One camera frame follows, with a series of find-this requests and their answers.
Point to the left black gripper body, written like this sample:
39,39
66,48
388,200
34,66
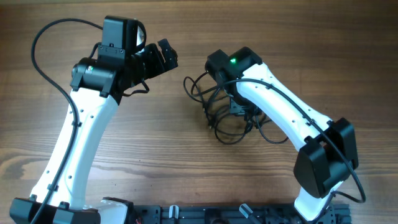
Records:
158,58

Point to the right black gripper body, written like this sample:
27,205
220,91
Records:
237,106

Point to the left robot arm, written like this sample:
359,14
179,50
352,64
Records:
120,62

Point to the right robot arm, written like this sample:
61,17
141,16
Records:
327,150

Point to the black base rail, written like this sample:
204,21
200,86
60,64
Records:
266,214

